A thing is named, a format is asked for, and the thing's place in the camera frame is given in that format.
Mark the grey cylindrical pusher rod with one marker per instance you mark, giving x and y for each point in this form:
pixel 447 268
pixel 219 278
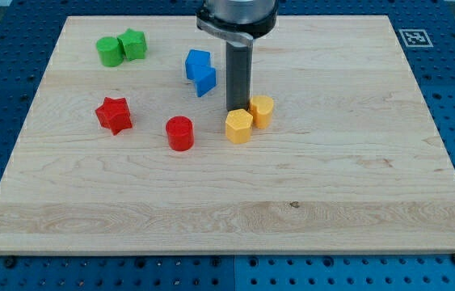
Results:
pixel 238 76

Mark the yellow heart block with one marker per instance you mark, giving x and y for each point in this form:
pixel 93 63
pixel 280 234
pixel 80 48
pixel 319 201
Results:
pixel 261 108

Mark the blue triangle block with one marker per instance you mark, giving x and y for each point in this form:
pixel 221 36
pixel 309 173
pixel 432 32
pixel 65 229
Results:
pixel 204 78

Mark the blue cube block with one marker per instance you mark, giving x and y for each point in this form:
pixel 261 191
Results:
pixel 196 58

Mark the yellow hexagon block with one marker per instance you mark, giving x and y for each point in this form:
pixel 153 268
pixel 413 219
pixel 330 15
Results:
pixel 238 125

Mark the red cylinder block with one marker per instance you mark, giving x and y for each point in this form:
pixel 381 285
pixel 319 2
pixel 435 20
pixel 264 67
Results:
pixel 180 134

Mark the green star block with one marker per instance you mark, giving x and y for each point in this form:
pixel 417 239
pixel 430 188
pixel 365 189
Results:
pixel 133 43

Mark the green cylinder block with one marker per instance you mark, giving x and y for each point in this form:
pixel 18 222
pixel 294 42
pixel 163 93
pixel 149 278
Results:
pixel 110 51

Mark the red star block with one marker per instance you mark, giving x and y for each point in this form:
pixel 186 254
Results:
pixel 114 114

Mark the light wooden board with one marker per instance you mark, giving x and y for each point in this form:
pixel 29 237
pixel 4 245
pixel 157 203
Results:
pixel 351 163

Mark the white fiducial marker tag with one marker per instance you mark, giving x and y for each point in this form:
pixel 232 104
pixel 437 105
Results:
pixel 415 38

